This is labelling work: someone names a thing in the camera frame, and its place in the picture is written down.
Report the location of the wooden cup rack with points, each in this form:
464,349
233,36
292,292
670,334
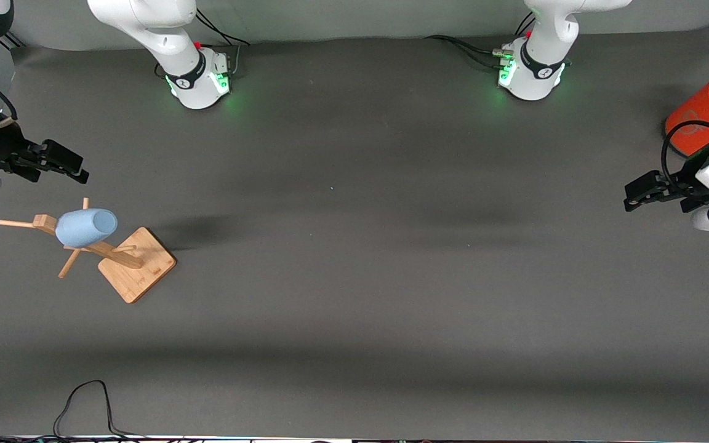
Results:
139,271

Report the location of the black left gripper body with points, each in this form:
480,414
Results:
685,182

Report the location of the black frame rail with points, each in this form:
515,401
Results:
10,42

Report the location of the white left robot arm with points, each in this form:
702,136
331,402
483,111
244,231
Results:
542,37

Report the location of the light blue plastic cup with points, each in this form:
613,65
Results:
84,227

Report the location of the orange cylinder with grey lid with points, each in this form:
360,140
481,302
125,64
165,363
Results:
699,107

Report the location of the dark grey table mat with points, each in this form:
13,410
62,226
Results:
354,307

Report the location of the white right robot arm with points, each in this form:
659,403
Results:
170,37

